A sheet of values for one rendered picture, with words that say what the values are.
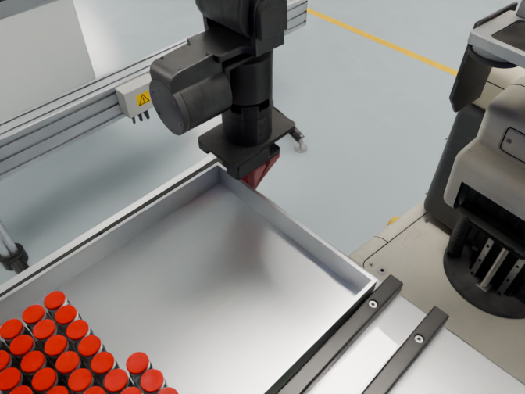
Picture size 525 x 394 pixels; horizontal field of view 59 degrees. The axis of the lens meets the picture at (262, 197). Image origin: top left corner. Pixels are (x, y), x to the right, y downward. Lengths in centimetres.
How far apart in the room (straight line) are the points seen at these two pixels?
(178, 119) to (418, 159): 172
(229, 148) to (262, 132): 4
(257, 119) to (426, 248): 97
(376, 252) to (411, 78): 142
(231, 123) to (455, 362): 34
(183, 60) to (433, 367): 38
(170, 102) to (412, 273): 101
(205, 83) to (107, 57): 236
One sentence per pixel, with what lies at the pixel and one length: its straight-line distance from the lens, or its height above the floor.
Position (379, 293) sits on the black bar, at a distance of 53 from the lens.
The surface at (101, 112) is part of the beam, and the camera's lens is 151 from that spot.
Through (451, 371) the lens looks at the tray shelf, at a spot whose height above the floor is 88.
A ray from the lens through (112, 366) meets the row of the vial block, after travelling 47.
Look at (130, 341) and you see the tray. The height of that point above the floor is 88.
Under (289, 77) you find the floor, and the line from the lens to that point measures 250.
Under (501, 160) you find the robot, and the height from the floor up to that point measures 80.
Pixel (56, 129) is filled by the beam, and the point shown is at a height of 50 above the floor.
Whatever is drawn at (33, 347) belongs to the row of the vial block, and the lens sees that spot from 51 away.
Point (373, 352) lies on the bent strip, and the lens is 51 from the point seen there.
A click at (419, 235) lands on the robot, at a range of 142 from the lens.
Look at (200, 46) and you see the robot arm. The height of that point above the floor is 112.
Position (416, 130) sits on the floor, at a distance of 225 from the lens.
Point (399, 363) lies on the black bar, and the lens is 49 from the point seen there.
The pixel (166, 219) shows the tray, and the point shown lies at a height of 88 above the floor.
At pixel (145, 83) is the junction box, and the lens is 149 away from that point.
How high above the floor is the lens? 134
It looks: 47 degrees down
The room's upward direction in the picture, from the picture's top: straight up
